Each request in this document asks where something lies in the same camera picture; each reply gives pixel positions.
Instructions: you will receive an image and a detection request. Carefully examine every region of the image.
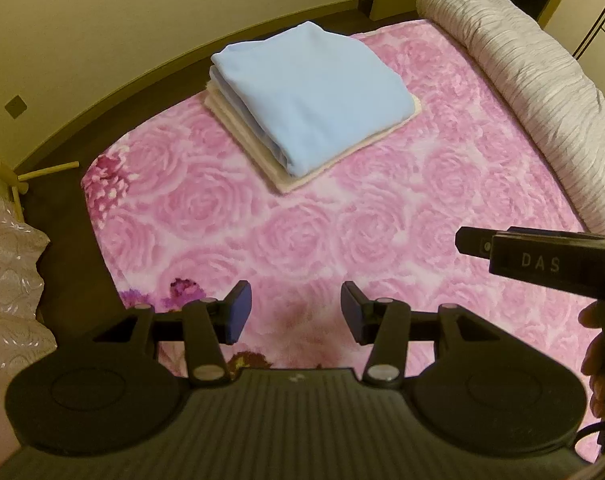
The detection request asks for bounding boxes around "cream wardrobe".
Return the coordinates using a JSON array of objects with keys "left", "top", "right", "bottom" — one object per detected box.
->
[{"left": 541, "top": 0, "right": 605, "bottom": 97}]

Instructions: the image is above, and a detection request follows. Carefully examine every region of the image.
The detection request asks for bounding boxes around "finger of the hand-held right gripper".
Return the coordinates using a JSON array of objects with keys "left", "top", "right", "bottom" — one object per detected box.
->
[{"left": 455, "top": 226, "right": 494, "bottom": 260}]

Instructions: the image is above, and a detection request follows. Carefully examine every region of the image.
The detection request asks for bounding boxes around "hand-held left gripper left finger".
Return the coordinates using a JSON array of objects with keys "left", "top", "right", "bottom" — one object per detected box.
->
[{"left": 89, "top": 280, "right": 254, "bottom": 389}]

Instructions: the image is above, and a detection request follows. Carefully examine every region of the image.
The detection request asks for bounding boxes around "cream folded cloth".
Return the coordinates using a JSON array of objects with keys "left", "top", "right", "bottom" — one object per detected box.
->
[{"left": 204, "top": 79, "right": 424, "bottom": 195}]

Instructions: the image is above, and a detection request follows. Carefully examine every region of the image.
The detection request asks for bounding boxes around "white ruched duvet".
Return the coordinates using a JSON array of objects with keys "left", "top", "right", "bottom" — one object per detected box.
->
[{"left": 415, "top": 0, "right": 605, "bottom": 237}]

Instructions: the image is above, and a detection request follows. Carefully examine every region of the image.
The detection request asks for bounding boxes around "pink floral blanket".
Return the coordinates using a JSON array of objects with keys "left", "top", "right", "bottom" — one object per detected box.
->
[{"left": 80, "top": 19, "right": 599, "bottom": 466}]

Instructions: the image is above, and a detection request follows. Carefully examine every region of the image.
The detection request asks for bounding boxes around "black cable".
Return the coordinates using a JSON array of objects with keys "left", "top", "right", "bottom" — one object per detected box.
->
[{"left": 571, "top": 417, "right": 605, "bottom": 463}]

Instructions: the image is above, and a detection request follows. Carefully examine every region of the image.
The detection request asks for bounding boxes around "wall socket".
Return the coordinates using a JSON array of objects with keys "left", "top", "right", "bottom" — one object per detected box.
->
[{"left": 4, "top": 93, "right": 28, "bottom": 120}]

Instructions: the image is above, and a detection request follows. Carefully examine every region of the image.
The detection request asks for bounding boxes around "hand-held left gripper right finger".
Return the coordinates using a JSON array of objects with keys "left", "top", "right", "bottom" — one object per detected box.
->
[{"left": 341, "top": 280, "right": 504, "bottom": 389}]

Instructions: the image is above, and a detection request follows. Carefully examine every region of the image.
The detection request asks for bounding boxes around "light blue t-shirt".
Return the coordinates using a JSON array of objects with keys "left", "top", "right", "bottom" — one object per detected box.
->
[{"left": 210, "top": 21, "right": 416, "bottom": 178}]

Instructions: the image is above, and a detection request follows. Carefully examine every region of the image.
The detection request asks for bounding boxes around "wooden rack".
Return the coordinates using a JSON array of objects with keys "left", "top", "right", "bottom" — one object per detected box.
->
[{"left": 0, "top": 150, "right": 80, "bottom": 222}]

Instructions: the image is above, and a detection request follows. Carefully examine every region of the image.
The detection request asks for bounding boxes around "person's right hand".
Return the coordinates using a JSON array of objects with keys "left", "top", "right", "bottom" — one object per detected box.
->
[{"left": 579, "top": 302, "right": 605, "bottom": 419}]

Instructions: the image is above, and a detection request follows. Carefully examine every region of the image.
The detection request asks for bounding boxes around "white embossed cloth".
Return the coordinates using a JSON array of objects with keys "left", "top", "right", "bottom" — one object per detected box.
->
[{"left": 0, "top": 180, "right": 59, "bottom": 463}]

